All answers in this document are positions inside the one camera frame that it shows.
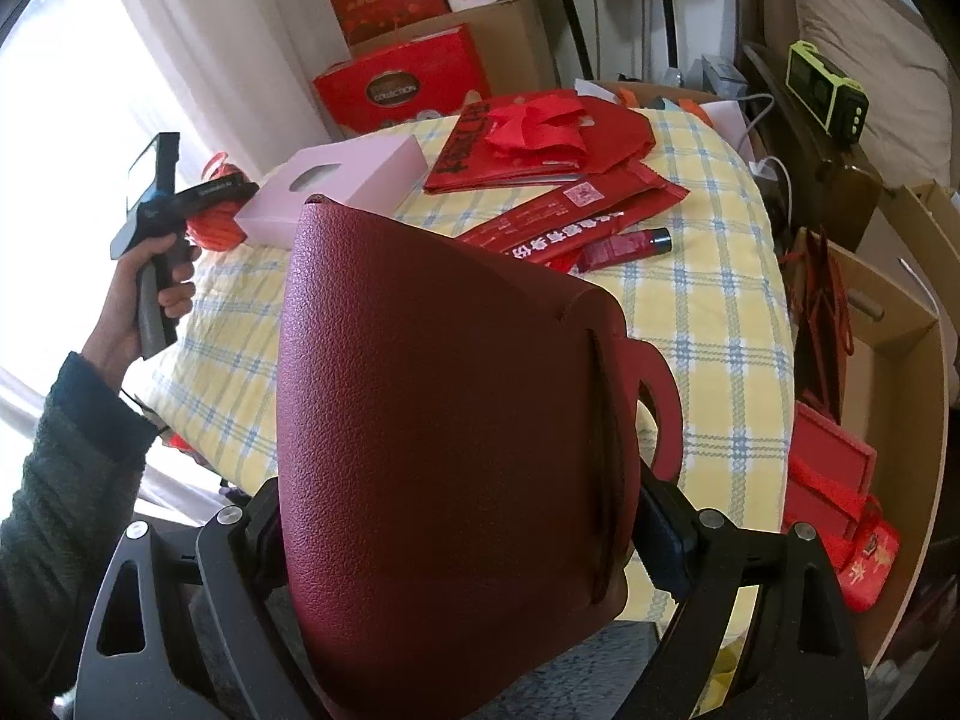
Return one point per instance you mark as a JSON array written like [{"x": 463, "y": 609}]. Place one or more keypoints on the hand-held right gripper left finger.
[{"x": 262, "y": 540}]

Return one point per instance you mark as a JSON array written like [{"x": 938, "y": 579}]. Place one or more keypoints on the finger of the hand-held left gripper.
[{"x": 221, "y": 191}]

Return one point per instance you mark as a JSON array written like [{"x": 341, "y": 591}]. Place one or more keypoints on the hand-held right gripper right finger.
[{"x": 667, "y": 547}]

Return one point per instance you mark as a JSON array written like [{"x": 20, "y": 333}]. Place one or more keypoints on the pink tissue box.
[{"x": 360, "y": 165}]

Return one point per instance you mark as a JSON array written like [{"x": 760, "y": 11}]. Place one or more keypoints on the red ribboned gift box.
[{"x": 825, "y": 457}]

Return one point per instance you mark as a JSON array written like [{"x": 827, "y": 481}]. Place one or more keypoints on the red tin with gold band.
[{"x": 866, "y": 562}]

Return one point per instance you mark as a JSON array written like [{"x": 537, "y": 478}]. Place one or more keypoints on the dark red leather bag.
[{"x": 450, "y": 427}]

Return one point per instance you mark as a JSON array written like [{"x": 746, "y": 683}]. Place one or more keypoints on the red paper bags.
[{"x": 465, "y": 157}]

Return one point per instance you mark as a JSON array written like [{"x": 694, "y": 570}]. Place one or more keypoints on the red tube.
[{"x": 622, "y": 249}]

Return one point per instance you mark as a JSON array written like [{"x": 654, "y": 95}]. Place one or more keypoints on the red printed paper packet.
[
  {"x": 555, "y": 214},
  {"x": 555, "y": 256}
]

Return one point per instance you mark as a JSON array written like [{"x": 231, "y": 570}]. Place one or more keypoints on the person's left forearm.
[{"x": 67, "y": 502}]

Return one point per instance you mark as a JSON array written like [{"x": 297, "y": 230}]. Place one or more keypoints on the person's left hand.
[{"x": 112, "y": 330}]

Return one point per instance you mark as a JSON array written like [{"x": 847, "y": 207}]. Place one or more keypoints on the white curtain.
[{"x": 187, "y": 37}]

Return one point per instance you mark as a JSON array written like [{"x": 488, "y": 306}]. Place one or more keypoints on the yellow plaid tablecloth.
[{"x": 712, "y": 360}]

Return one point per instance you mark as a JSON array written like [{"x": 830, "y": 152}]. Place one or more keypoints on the red cookie gift box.
[{"x": 405, "y": 90}]

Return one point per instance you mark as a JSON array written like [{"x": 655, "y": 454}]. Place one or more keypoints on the brown cardboard box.
[{"x": 517, "y": 45}]

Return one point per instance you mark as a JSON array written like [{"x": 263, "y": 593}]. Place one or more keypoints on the black speaker stand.
[
  {"x": 670, "y": 22},
  {"x": 574, "y": 30}
]

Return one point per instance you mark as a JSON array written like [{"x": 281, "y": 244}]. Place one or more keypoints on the brown sofa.
[{"x": 847, "y": 187}]

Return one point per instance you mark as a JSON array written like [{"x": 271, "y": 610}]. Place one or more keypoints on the long cardboard box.
[{"x": 922, "y": 217}]

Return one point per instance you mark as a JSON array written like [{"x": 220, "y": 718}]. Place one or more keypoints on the green black radio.
[{"x": 821, "y": 90}]

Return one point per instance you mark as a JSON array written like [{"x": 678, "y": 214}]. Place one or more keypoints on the beige sofa cushion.
[{"x": 862, "y": 30}]

